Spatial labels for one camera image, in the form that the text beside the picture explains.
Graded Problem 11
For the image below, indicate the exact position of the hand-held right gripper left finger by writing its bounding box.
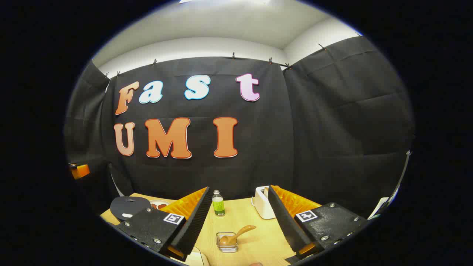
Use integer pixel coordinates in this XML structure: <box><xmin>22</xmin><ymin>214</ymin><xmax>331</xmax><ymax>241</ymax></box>
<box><xmin>116</xmin><ymin>187</ymin><xmax>214</xmax><ymax>263</ymax></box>

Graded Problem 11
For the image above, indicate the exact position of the white board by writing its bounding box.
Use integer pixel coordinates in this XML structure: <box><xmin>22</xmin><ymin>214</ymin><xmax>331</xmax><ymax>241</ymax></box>
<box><xmin>368</xmin><ymin>197</ymin><xmax>390</xmax><ymax>220</ymax></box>

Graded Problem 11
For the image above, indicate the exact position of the white toaster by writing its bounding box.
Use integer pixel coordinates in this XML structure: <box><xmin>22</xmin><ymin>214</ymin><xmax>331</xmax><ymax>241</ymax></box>
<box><xmin>254</xmin><ymin>186</ymin><xmax>277</xmax><ymax>219</ymax></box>

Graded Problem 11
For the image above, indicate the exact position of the dark grey rice cooker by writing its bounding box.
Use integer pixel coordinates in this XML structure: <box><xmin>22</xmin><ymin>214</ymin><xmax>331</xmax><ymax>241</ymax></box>
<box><xmin>110</xmin><ymin>196</ymin><xmax>152</xmax><ymax>222</ymax></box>

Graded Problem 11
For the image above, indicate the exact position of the row of black cloth clips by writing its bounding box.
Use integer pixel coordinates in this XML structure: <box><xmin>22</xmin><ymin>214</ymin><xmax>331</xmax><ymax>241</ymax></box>
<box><xmin>105</xmin><ymin>44</ymin><xmax>327</xmax><ymax>76</ymax></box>

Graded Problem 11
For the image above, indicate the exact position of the wooden spoon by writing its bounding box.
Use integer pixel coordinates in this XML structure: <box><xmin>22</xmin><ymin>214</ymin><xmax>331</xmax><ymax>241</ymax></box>
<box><xmin>220</xmin><ymin>225</ymin><xmax>256</xmax><ymax>246</ymax></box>

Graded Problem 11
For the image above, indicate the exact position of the green drink bottle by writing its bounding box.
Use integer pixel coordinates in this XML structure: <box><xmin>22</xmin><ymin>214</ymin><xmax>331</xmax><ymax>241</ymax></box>
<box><xmin>212</xmin><ymin>190</ymin><xmax>225</xmax><ymax>216</ymax></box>

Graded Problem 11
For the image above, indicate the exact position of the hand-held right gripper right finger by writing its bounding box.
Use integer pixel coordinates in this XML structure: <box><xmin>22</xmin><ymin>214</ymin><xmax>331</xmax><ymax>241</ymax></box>
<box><xmin>268</xmin><ymin>185</ymin><xmax>370</xmax><ymax>261</ymax></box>

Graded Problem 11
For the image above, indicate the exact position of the white object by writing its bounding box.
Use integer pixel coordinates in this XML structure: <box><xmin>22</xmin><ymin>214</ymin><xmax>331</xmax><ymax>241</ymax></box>
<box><xmin>174</xmin><ymin>248</ymin><xmax>204</xmax><ymax>266</ymax></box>

